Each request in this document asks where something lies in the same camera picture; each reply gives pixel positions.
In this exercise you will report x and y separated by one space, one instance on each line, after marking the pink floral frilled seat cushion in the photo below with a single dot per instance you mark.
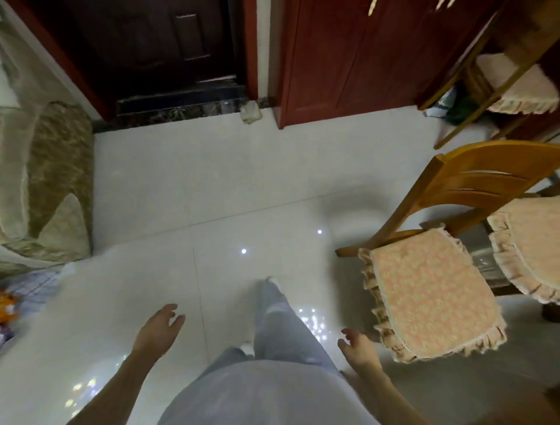
433 294
518 85
529 247

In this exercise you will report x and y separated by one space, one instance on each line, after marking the red wooden cabinet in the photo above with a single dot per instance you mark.
372 57

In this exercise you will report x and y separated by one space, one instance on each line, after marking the person's right thumb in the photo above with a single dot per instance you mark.
342 344

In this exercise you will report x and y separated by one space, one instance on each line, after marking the wooden chair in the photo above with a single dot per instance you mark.
455 184
490 65

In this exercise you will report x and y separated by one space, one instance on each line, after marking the person's right forearm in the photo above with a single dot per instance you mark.
385 398

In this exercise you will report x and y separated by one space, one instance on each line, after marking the person's left forearm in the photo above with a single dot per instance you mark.
114 389

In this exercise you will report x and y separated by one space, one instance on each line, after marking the green bag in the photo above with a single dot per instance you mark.
457 109

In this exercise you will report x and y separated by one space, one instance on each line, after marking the white shoe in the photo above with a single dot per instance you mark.
246 347

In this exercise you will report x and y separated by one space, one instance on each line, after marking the light grey shirt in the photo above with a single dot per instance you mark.
262 394

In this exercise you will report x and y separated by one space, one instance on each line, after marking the beige triangular pillow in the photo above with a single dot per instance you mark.
64 230

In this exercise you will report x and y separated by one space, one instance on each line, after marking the orange toy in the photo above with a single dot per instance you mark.
7 306

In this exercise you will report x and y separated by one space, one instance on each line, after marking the person's left hand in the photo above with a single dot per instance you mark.
154 333

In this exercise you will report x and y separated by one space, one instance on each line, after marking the red wooden door frame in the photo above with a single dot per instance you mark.
251 48

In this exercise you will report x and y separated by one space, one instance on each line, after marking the dark brown door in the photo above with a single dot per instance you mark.
144 52

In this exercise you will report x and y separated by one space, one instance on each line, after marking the white crumpled cloth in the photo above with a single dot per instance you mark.
250 112

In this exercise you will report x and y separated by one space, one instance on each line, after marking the person's left thumb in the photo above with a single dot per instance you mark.
178 324

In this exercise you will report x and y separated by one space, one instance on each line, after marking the light blue jeans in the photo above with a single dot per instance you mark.
273 332

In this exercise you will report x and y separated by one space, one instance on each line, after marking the person's right hand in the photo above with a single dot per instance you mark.
361 352

